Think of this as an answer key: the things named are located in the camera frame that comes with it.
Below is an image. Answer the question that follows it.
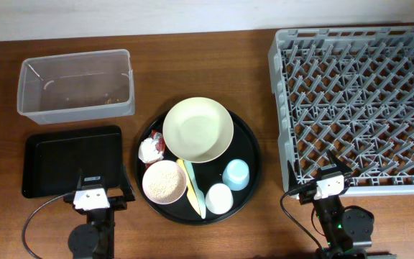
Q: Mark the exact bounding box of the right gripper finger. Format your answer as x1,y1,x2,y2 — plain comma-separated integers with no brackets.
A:
287,160,299,196
326,150,353,177

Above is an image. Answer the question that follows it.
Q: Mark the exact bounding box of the large cream bowl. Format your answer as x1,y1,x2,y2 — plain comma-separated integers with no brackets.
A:
162,97,234,163

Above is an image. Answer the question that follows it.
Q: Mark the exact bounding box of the round black tray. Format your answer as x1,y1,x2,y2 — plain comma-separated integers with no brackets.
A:
142,112,262,226

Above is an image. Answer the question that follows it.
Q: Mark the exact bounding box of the grey dishwasher rack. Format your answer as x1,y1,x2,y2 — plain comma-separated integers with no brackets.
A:
268,26,414,196

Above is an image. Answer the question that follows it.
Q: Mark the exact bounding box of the pink bowl with grains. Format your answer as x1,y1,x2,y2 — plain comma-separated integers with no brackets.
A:
142,160,187,205

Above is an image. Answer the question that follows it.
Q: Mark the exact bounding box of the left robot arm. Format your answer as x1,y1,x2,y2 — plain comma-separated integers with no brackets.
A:
63,165,135,258

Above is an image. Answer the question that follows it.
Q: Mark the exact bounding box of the light blue cup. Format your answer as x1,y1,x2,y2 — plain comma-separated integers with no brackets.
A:
222,159,250,191

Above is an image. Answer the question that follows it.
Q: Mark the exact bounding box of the white cup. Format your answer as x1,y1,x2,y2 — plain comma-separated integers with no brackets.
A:
206,183,234,214

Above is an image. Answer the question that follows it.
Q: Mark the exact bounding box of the light blue plastic knife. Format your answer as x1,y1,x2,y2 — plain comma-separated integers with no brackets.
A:
183,160,206,219

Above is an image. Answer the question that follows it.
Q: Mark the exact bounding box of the black rectangular tray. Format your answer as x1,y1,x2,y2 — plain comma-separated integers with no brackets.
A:
22,125,123,199

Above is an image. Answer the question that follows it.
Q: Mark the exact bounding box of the crumpled white red wrapper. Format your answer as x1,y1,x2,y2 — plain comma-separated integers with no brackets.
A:
138,130,166,167

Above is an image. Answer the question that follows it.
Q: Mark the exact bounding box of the clear plastic bin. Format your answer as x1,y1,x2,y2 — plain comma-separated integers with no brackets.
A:
17,49,135,124

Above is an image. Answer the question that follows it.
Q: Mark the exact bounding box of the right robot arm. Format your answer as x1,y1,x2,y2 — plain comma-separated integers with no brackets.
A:
280,150,397,258

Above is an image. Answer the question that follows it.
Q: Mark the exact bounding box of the yellow plastic knife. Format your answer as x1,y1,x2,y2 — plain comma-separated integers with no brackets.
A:
176,158,201,216

